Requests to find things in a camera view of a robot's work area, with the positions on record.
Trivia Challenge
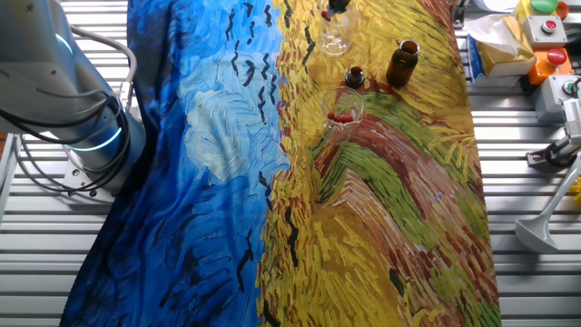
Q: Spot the clear glass dropper beaker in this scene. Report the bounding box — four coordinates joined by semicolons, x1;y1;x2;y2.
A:
320;85;365;147

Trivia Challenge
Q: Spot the clear plastic beaker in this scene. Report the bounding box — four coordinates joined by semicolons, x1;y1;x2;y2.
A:
314;0;358;59

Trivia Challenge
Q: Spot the dark brown bottle cap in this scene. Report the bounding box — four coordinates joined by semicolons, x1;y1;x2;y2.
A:
344;65;367;90

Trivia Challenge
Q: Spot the brown glass bottle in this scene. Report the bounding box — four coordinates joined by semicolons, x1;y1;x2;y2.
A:
385;39;421;89

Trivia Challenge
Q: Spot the blue box with yellow cloth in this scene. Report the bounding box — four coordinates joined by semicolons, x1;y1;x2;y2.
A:
463;13;537;86

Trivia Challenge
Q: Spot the yellow box with green button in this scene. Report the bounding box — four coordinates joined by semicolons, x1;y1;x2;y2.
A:
516;0;571;22

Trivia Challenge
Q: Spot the grey box with red button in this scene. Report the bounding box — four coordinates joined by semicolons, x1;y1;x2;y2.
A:
521;15;568;50

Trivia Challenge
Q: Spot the orange box with red button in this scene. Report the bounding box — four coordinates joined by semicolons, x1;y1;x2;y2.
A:
527;47;575;86

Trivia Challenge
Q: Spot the Van Gogh painting print cloth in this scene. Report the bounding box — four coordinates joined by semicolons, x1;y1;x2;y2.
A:
58;0;503;327

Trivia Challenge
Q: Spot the grey box with green button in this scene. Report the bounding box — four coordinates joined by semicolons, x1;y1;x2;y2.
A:
533;74;581;124

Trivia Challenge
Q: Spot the white plastic funnel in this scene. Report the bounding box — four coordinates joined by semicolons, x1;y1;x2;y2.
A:
515;154;581;254

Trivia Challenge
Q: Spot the black base cable bundle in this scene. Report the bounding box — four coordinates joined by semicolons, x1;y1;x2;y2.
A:
0;93;132;194

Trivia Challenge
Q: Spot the silver depth camera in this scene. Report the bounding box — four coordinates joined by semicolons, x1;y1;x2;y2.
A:
561;97;581;147

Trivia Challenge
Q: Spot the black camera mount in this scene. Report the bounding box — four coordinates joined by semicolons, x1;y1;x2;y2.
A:
526;135;581;173

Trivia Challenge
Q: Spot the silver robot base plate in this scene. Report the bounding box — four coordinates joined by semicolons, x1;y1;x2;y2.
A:
61;149;120;206

